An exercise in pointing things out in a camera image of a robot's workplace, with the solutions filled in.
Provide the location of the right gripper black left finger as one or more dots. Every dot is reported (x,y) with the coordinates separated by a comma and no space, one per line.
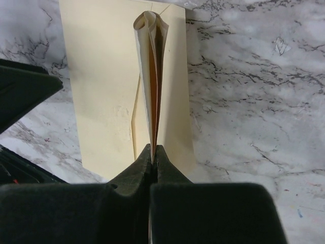
(114,212)

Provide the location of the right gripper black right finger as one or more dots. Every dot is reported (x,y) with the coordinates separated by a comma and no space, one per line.
(184,212)

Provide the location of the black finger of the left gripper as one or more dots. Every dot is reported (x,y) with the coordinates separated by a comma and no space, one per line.
(23,87)

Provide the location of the cream paper envelope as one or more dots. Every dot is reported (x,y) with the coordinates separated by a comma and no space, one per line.
(107,92)

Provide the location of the brown parchment letter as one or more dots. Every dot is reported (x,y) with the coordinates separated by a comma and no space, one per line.
(151,36)

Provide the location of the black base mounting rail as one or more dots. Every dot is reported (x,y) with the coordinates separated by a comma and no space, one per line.
(18,170)

